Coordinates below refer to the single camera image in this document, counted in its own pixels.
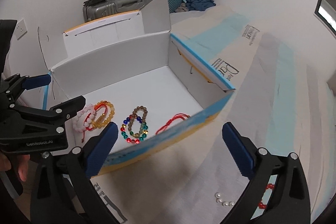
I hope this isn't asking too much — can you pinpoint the rainbow bead bracelet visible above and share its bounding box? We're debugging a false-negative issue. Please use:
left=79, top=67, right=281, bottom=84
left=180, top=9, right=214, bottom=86
left=121, top=114, right=150, bottom=144

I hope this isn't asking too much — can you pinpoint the red bead bracelet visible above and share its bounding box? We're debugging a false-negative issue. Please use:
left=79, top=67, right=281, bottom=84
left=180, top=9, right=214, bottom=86
left=259, top=183, right=275, bottom=210

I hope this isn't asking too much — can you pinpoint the olive brown bead bracelet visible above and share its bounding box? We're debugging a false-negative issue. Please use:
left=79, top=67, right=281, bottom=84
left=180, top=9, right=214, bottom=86
left=128, top=106, right=149, bottom=138

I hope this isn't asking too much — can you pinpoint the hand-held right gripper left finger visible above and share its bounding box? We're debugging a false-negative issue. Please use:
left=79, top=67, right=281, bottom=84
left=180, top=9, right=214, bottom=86
left=29, top=122, right=118, bottom=224

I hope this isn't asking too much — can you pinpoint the striped bed sheet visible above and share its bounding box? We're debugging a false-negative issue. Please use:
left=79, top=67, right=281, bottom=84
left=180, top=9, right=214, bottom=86
left=89, top=5, right=336, bottom=224

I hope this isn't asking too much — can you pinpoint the blue clothes pile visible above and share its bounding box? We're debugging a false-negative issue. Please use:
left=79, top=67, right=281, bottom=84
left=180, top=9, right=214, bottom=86
left=185, top=0, right=216, bottom=11

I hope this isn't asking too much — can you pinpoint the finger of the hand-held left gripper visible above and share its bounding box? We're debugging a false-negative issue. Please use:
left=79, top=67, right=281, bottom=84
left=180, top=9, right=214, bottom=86
left=4, top=74, right=52, bottom=103
left=14, top=95, right=87, bottom=133

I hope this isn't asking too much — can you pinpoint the person's left hand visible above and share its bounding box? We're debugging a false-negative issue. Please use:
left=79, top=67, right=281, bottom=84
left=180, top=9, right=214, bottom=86
left=0, top=154, right=30, bottom=183

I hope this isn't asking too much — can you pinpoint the white wall socket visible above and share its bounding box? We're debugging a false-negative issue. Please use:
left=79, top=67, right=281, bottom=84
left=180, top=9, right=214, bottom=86
left=12, top=19, right=27, bottom=39

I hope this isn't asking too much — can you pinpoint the pearl bead strand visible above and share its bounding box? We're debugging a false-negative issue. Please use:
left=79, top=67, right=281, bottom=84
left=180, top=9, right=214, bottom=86
left=215, top=193, right=236, bottom=207

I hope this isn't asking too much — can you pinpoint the dark framed window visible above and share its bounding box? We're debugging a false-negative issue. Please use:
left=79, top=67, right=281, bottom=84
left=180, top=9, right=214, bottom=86
left=314, top=0, right=336, bottom=36

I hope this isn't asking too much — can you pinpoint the pink white bead bracelet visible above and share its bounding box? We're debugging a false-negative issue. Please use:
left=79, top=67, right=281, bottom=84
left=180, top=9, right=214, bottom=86
left=72, top=103, right=96, bottom=134

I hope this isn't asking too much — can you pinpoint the yellow bead bracelet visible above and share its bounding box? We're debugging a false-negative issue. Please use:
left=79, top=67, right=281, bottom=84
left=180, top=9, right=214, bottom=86
left=91, top=100, right=115, bottom=128

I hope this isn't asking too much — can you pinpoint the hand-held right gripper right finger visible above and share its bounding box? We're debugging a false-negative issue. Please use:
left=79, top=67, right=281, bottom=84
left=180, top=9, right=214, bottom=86
left=218, top=122, right=311, bottom=224

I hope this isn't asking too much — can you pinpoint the red cord bracelet gold tube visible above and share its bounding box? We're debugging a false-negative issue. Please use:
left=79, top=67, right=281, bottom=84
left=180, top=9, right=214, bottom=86
left=81, top=105, right=109, bottom=143

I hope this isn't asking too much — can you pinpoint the red cord bracelet gold plate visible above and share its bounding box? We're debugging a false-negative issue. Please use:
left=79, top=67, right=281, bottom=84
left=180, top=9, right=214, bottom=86
left=155, top=113, right=191, bottom=135

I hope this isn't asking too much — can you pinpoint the silver suitcase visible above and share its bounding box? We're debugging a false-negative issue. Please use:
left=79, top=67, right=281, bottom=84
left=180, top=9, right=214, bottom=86
left=83, top=0, right=158, bottom=22

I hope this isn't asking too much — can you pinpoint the blue and yellow cardboard box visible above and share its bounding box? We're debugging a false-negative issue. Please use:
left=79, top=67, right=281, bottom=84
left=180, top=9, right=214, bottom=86
left=42, top=0, right=236, bottom=175

